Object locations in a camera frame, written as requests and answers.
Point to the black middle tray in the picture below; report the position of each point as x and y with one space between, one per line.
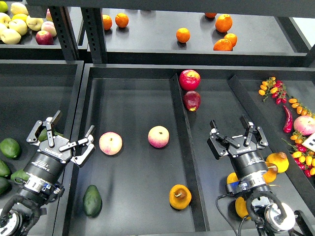
135 183

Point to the black tray divider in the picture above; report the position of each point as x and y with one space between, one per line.
197 204
270 117

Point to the orange right small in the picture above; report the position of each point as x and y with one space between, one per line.
232 38

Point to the yellow pear bottom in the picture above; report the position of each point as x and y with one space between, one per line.
240 207

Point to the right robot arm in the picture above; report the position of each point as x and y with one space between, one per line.
270 215

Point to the black tray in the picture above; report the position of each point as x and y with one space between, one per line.
32 90
135 183

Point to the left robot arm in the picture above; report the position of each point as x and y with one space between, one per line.
24 209

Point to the black tray divider right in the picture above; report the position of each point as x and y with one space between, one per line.
270 117

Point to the green avocado lying flat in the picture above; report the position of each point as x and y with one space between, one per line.
19 176

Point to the pink apple right edge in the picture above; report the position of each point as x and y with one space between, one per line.
305 125

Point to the cherry tomato bunch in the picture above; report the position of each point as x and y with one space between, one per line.
273 88
303 156

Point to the yellow apple front left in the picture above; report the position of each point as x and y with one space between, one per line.
10 36

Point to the lower cherry tomato bunch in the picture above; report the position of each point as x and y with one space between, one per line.
303 156

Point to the pink apple centre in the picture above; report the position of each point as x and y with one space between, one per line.
158 136

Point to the pink apple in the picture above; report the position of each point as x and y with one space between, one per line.
110 143
158 136

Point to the avocado at edge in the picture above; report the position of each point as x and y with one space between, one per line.
4 185
4 169

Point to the black left tray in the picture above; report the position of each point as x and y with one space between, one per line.
32 90

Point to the yellow apple middle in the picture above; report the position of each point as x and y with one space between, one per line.
18 25

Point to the avocado at lower left edge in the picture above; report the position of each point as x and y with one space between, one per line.
4 185

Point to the pale peach on shelf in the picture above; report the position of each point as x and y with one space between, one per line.
49 27

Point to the red chili pepper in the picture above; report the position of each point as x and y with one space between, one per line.
287 128

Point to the pink apple left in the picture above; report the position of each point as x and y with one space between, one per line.
110 143

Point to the right black shelf post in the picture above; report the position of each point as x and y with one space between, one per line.
93 24

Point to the red apple on shelf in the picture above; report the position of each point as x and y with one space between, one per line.
44 37

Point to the black tray divider centre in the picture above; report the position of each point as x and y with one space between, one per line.
197 204

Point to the dark red apple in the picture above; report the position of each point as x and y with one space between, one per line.
192 100

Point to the upper cherry tomato bunch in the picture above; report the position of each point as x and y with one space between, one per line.
273 88

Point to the light green avocado upper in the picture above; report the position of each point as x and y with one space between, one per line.
43 134

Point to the bright red apple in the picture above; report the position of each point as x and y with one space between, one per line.
189 79

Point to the green avocado far left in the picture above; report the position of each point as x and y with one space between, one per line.
10 148

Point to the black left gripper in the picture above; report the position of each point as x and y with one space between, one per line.
52 156

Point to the orange front right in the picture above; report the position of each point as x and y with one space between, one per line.
223 45

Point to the black shelf post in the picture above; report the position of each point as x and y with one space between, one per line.
62 22
93 24

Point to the left black shelf post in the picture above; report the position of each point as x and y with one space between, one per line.
62 22

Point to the white label card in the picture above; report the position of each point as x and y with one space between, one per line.
310 142

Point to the dark green avocado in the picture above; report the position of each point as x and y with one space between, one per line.
92 201

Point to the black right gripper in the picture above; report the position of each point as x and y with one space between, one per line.
242 151

